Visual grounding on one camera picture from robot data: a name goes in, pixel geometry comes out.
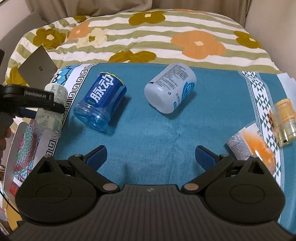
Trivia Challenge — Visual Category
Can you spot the green apple label cup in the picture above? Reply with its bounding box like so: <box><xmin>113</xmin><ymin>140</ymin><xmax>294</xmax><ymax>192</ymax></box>
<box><xmin>32</xmin><ymin>83</ymin><xmax>69</xmax><ymax>137</ymax></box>

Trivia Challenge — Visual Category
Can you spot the orange label bottle cup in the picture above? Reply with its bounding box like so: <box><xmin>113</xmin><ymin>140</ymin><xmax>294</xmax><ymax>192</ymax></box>
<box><xmin>226</xmin><ymin>123</ymin><xmax>276</xmax><ymax>175</ymax></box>

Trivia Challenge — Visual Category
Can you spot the blue plastic bottle cup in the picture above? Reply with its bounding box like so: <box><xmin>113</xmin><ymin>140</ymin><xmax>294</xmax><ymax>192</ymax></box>
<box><xmin>74</xmin><ymin>72</ymin><xmax>127</xmax><ymax>132</ymax></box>

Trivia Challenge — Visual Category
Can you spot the white translucent bottle cup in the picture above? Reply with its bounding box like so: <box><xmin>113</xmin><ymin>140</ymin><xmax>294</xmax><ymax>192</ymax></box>
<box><xmin>144</xmin><ymin>63</ymin><xmax>197</xmax><ymax>114</ymax></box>

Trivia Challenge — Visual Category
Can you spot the yellow label clear cup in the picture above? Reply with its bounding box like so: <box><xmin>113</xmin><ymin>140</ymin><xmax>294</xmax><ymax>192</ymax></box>
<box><xmin>269</xmin><ymin>98</ymin><xmax>295</xmax><ymax>148</ymax></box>

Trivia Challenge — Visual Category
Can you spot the person's left hand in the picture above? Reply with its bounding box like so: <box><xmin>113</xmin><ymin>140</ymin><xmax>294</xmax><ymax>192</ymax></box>
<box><xmin>0</xmin><ymin>128</ymin><xmax>11</xmax><ymax>159</ymax></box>

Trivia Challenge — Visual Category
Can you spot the grey folding stand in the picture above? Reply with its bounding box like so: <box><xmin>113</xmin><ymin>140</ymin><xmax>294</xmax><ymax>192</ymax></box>
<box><xmin>18</xmin><ymin>45</ymin><xmax>58</xmax><ymax>90</ymax></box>

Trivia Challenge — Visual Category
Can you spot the teal patterned mat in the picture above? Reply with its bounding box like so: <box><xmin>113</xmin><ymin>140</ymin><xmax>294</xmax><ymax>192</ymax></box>
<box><xmin>25</xmin><ymin>63</ymin><xmax>295</xmax><ymax>232</ymax></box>

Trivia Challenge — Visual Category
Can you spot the beige curtain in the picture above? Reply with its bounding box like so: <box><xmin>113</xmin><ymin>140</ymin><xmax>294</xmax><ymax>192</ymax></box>
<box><xmin>26</xmin><ymin>0</ymin><xmax>251</xmax><ymax>26</ymax></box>

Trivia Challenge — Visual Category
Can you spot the white paper sheet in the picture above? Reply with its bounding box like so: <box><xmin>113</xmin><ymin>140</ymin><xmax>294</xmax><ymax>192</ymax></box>
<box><xmin>277</xmin><ymin>73</ymin><xmax>296</xmax><ymax>100</ymax></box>

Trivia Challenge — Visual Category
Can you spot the floral striped quilt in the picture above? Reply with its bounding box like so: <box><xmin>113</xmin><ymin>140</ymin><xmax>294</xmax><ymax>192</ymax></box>
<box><xmin>4</xmin><ymin>9</ymin><xmax>279</xmax><ymax>85</ymax></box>

